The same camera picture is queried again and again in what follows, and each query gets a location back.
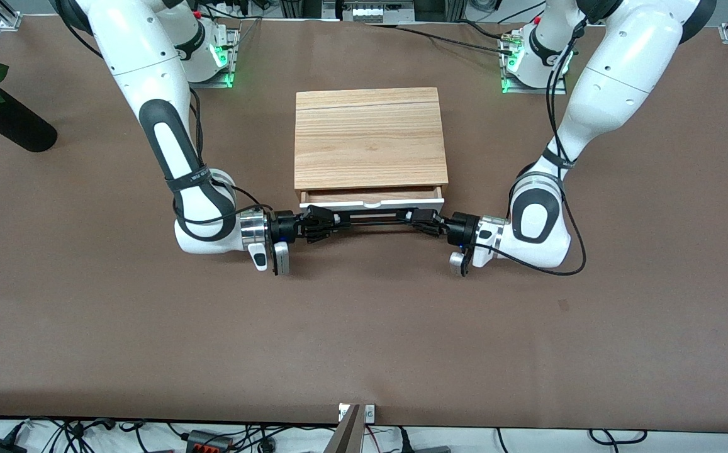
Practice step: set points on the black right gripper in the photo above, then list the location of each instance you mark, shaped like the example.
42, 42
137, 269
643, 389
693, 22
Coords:
284, 226

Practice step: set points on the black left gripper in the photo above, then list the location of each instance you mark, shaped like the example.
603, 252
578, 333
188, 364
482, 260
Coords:
462, 227

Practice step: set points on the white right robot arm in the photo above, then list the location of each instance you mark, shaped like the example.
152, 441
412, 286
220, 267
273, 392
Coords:
150, 50

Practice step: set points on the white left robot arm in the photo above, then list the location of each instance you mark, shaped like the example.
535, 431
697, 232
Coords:
621, 63

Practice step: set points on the light wooden drawer cabinet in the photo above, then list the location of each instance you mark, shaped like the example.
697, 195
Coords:
370, 138

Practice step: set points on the black equipment box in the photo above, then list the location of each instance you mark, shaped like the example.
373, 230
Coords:
439, 9

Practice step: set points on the white power strip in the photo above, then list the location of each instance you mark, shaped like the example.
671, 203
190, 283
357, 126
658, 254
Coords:
364, 12

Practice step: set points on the black box with orange connectors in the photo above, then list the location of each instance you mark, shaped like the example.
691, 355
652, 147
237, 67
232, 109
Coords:
209, 441

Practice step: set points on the black cylindrical vase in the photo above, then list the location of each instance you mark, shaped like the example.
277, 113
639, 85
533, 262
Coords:
17, 126

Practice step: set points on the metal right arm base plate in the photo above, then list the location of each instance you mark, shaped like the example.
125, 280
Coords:
228, 63

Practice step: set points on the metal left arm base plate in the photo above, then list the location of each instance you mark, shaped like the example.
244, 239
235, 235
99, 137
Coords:
559, 88

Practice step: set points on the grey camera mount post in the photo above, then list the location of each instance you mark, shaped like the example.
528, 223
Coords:
348, 434

